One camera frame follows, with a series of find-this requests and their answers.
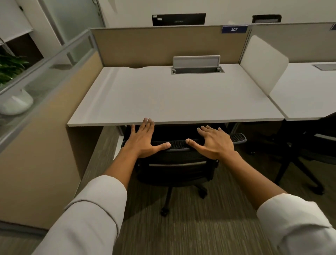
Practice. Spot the white desk side divider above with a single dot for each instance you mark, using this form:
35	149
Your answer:
262	63

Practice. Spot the frosted glass door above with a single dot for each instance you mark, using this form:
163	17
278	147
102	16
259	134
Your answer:
73	26

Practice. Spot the black computer monitor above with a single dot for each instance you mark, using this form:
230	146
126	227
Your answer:
178	19

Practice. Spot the white window blind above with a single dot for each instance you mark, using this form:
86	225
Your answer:
13	21

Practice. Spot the person's left forearm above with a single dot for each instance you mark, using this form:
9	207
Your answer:
89	218

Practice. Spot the tan fabric partition panel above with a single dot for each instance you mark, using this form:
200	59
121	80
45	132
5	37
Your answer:
144	47

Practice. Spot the grey fabric partition panel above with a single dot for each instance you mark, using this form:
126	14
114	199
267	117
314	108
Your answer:
302	42

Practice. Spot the white desk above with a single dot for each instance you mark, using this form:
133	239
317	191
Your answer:
307	94
170	97

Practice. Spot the white plant pot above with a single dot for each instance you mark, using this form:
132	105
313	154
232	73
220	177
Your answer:
15	105

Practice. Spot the person's right hand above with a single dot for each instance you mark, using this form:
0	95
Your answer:
216	144

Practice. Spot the person's left hand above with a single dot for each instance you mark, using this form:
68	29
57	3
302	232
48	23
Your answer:
141	143

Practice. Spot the black mesh office chair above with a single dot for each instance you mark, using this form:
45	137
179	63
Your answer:
296	147
178	173

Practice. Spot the person's right forearm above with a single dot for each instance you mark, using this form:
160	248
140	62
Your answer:
288	218

